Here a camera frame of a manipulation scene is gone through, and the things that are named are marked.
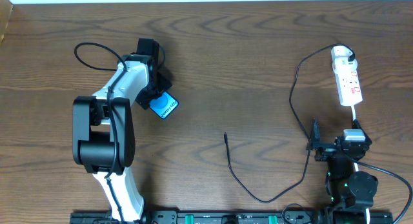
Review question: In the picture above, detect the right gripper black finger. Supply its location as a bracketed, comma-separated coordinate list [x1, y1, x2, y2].
[306, 118, 321, 150]
[352, 119, 362, 130]

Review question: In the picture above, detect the blue Galaxy smartphone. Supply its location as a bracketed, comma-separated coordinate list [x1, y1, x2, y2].
[149, 92, 179, 119]

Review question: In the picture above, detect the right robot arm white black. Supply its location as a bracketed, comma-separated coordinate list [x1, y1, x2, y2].
[307, 119, 378, 224]

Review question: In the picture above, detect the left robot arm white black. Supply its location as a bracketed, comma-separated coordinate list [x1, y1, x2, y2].
[72, 38, 179, 223]

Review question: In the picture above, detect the white charger adapter plug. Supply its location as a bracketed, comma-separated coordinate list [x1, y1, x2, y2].
[331, 45, 356, 62]

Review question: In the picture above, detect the white power strip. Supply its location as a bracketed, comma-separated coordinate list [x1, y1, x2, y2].
[332, 57, 363, 107]

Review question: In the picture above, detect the black charger cable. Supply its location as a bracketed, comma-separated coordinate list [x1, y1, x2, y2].
[223, 43, 356, 204]

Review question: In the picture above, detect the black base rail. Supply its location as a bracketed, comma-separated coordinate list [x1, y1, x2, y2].
[69, 210, 393, 224]

